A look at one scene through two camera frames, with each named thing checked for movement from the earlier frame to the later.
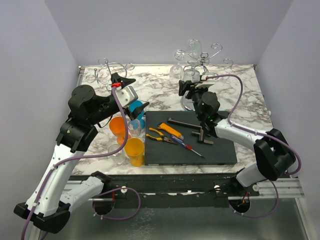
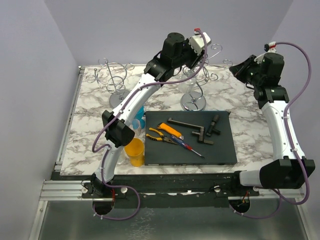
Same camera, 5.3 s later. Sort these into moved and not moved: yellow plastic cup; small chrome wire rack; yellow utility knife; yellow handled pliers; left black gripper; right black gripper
Moved: left black gripper; right black gripper
Not moved: yellow handled pliers; small chrome wire rack; yellow plastic cup; yellow utility knife
